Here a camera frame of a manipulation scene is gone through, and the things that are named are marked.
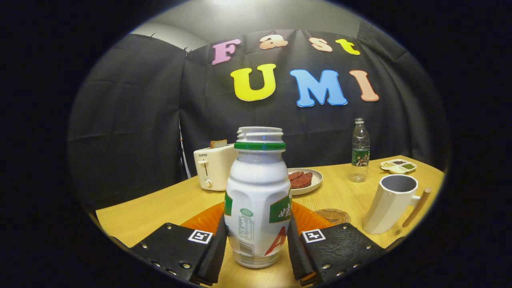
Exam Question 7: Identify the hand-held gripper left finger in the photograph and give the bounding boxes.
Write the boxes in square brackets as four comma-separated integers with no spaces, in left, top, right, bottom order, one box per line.
[110,201,228,286]

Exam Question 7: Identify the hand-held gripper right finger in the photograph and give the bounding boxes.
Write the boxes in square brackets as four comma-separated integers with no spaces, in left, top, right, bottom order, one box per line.
[287,201,386,286]

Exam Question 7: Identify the round cork coaster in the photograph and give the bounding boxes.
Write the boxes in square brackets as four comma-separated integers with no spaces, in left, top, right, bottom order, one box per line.
[314,208,351,226]

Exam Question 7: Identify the white juice bottle green label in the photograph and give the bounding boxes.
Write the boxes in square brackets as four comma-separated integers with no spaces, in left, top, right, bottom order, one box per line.
[224,126,292,268]

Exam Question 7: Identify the white cup wooden handle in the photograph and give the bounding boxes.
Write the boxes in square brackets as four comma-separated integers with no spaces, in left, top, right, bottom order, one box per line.
[362,174,432,235]

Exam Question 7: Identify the clear plastic water bottle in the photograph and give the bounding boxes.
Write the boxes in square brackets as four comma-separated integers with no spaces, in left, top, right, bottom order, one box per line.
[351,118,370,183]

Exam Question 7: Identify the wooden table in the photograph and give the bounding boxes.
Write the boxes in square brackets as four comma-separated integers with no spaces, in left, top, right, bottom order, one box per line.
[95,155,445,288]

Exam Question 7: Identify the red meat slices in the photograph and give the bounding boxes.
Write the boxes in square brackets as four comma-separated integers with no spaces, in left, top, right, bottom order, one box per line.
[288,171,313,189]

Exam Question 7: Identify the beige round plate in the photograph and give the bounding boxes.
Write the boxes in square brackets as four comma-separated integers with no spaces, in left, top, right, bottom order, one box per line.
[287,168,323,196]

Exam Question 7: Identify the cream toaster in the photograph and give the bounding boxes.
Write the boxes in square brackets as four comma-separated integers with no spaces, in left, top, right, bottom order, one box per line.
[194,143,238,192]

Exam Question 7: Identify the white divided tray with beans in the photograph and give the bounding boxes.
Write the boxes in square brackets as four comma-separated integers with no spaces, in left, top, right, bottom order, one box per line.
[380,159,417,174]

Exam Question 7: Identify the thin white cable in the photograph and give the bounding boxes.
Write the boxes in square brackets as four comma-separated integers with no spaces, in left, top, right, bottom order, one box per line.
[178,120,192,179]

